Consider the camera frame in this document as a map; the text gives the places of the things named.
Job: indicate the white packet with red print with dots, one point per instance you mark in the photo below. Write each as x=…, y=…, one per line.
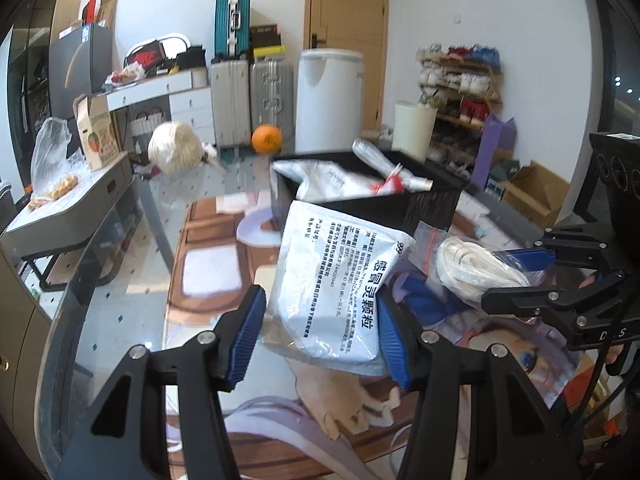
x=395, y=172

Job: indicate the purple rolled mat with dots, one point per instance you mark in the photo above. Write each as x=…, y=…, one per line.
x=492, y=150

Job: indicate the white dresser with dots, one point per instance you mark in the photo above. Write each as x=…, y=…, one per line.
x=190, y=105

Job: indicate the white medicine packet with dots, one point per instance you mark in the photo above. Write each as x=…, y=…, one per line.
x=325, y=290
x=330, y=180

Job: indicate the clear plastic bag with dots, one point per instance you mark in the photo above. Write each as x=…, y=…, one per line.
x=50, y=150

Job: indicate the wooden door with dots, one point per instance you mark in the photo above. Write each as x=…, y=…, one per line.
x=350, y=5

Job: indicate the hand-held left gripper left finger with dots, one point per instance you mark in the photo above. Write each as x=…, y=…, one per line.
x=245, y=340

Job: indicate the wooden shoe rack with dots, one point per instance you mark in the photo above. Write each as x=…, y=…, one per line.
x=460, y=95

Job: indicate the bag of snacks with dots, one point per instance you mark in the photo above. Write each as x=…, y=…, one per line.
x=50, y=191

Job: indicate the silver suitcase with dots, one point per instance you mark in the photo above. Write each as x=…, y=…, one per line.
x=229, y=105
x=271, y=95

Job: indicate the red and black bag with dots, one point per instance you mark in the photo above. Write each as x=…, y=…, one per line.
x=145, y=55

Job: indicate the black flat box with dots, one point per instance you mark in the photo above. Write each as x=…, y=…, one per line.
x=265, y=35

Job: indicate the plastic bag of food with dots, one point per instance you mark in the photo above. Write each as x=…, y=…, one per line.
x=122, y=76

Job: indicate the yellow flat box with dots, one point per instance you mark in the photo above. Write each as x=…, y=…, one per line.
x=269, y=51

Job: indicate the white woven basket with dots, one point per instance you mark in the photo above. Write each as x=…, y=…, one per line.
x=147, y=122

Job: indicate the white round appliance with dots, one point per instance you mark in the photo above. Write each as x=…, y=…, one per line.
x=330, y=95

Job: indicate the orange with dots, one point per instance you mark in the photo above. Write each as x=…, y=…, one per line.
x=266, y=139

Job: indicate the cardboard fruit carton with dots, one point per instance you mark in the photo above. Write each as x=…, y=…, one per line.
x=97, y=132

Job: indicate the grey side table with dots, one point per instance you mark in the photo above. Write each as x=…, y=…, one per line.
x=70, y=215

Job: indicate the bagged ball of white yarn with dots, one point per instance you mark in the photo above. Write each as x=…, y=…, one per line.
x=175, y=147

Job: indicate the printed table mat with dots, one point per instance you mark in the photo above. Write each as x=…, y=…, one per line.
x=210, y=240

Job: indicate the black cardboard box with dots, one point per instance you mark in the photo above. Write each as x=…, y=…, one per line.
x=430, y=210

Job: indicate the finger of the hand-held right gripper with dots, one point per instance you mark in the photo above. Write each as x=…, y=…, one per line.
x=515, y=300
x=525, y=258

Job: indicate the white cylinder appliance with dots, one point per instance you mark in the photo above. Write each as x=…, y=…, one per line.
x=412, y=130

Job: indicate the open cardboard box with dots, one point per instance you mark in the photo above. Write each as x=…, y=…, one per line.
x=535, y=192

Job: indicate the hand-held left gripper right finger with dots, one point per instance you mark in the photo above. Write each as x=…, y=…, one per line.
x=395, y=345

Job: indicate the teal suitcase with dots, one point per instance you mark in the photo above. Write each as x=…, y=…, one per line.
x=232, y=25

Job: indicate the dark grey refrigerator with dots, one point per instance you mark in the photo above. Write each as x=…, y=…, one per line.
x=80, y=60

